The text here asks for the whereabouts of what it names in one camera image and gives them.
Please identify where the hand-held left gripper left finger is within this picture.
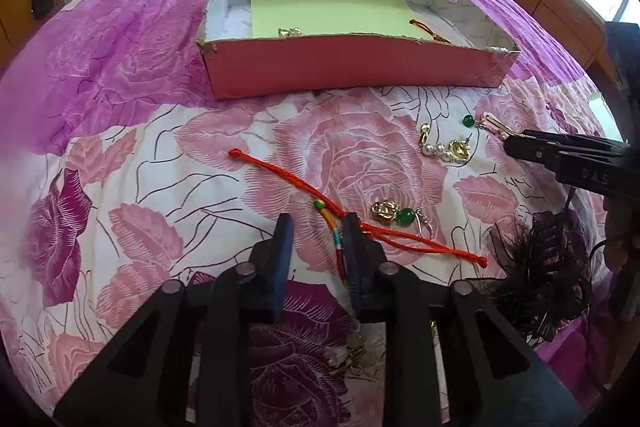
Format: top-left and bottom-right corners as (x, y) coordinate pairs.
(52, 213), (296, 427)

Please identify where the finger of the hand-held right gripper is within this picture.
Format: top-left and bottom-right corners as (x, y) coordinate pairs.
(522, 131), (630, 152)
(503, 138), (618, 172)

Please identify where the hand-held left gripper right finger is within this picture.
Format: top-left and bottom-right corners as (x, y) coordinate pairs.
(342, 213), (583, 427)

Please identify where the pink flower gold hair clip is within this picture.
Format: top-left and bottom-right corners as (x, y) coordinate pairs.
(475, 112), (516, 142)

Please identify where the gold rose green bead earring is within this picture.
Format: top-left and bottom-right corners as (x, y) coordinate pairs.
(371, 201), (433, 238)

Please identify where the pearl gold earring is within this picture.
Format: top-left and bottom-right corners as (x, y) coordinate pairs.
(419, 123), (475, 165)

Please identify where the red cord bracelet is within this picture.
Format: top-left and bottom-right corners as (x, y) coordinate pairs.
(228, 148), (488, 290)
(410, 19), (451, 42)

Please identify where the clear crystal bead bracelet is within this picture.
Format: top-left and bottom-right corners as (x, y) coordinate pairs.
(325, 332), (386, 378)

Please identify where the black feather hair clip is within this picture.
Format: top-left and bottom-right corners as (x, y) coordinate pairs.
(470, 209), (593, 343)

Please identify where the pink cardboard box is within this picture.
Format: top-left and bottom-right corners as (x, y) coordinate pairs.
(195, 0), (521, 100)

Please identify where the bed with pink quilt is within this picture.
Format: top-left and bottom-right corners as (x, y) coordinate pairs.
(0, 0), (626, 427)

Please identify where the light green paper sheet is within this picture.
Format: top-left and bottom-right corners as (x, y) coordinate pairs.
(250, 0), (436, 42)

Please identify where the wooden wardrobe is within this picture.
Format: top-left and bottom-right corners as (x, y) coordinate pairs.
(0, 0), (56, 72)

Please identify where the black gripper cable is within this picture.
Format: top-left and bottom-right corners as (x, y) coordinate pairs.
(562, 187), (608, 258)

